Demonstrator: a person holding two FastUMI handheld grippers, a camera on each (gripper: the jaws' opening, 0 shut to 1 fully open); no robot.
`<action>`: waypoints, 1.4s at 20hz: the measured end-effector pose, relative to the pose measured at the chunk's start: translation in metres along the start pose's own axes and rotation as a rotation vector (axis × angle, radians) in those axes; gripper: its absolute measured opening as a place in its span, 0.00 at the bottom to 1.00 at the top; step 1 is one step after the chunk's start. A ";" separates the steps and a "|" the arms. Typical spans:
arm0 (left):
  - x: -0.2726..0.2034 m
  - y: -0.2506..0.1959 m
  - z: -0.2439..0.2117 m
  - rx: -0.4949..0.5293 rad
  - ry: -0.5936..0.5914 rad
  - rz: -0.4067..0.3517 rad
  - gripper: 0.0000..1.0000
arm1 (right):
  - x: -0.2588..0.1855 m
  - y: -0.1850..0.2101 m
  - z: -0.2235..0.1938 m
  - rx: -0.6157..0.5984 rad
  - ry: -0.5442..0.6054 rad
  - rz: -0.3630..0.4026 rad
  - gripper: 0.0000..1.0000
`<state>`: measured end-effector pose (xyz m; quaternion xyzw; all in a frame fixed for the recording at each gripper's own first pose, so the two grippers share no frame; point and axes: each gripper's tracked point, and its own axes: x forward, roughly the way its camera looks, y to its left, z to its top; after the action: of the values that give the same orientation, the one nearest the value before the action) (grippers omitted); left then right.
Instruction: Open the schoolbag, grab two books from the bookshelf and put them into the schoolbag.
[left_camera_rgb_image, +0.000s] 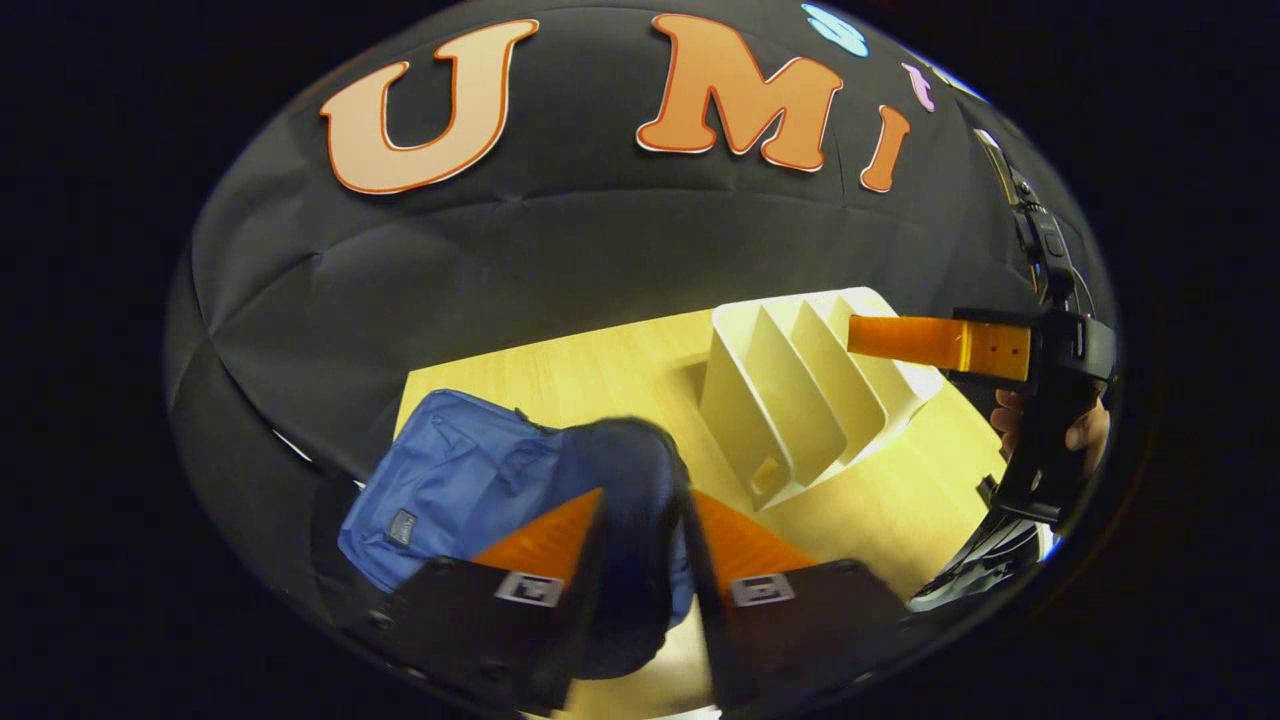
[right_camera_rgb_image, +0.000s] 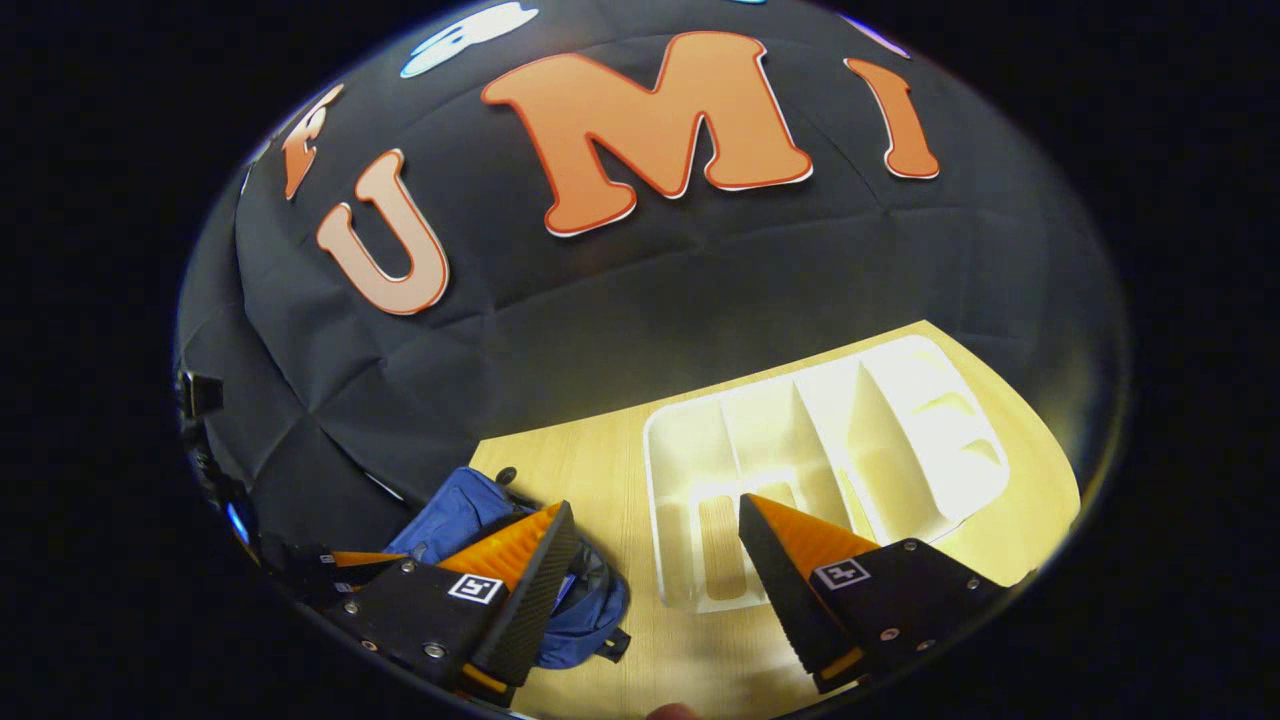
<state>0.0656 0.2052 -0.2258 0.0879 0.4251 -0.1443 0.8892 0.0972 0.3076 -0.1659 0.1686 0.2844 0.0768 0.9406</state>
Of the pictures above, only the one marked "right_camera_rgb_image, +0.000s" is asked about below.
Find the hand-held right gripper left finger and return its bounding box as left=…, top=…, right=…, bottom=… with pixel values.
left=325, top=500, right=583, bottom=707

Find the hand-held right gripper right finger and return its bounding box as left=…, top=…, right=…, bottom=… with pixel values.
left=738, top=492, right=1007, bottom=695

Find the blue schoolbag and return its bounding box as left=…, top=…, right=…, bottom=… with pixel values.
left=384, top=466, right=633, bottom=671

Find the white plastic bookshelf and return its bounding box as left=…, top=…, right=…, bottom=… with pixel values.
left=642, top=334, right=1012, bottom=614

